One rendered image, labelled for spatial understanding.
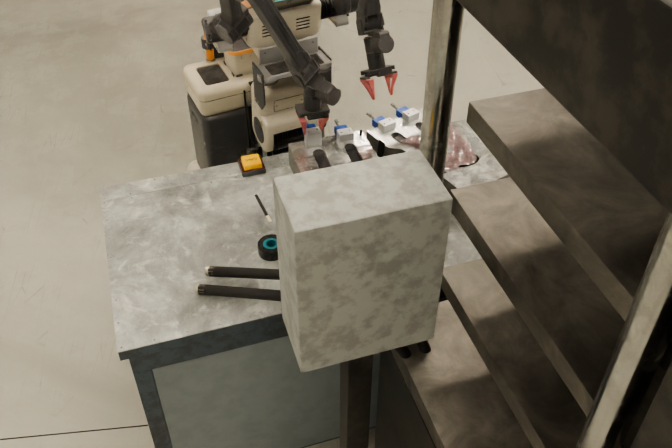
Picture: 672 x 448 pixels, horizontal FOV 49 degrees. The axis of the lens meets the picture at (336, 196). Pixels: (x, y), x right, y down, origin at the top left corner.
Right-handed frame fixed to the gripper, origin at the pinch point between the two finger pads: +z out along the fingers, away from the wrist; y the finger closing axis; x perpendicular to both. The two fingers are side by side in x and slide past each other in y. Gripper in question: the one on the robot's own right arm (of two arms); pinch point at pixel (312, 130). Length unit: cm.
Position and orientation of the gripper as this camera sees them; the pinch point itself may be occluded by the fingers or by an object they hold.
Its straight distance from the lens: 242.0
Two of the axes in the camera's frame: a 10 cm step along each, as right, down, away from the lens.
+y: 9.5, -1.7, 2.4
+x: -3.0, -6.2, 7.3
